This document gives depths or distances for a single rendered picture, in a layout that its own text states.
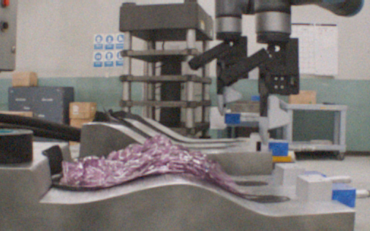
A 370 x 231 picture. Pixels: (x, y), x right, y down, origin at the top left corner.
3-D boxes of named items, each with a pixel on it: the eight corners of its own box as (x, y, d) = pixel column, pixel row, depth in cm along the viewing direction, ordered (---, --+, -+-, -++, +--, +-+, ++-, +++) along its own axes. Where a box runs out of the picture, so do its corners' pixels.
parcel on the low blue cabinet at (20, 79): (38, 86, 795) (38, 72, 794) (29, 86, 763) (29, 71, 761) (20, 87, 805) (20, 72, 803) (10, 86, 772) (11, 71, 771)
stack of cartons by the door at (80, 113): (119, 150, 775) (119, 102, 771) (112, 152, 743) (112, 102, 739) (76, 148, 794) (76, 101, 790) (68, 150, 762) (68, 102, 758)
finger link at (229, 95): (239, 113, 110) (240, 77, 112) (216, 113, 112) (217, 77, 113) (240, 116, 113) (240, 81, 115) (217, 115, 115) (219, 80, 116)
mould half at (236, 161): (272, 175, 105) (273, 119, 104) (269, 199, 80) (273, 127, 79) (80, 165, 116) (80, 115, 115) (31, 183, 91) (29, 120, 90)
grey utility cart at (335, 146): (337, 157, 692) (339, 100, 687) (346, 162, 641) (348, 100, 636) (274, 156, 702) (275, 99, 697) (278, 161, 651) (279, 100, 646)
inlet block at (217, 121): (261, 129, 118) (261, 108, 117) (260, 130, 113) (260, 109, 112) (213, 127, 120) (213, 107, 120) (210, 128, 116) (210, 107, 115)
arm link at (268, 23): (253, 12, 82) (255, 18, 90) (254, 34, 82) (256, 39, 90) (292, 12, 80) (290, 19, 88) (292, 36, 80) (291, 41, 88)
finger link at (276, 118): (289, 143, 79) (290, 94, 81) (258, 142, 80) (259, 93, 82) (289, 145, 82) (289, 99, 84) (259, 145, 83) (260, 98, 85)
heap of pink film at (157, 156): (229, 178, 71) (231, 129, 71) (257, 203, 54) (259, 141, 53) (70, 176, 69) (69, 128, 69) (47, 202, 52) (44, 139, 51)
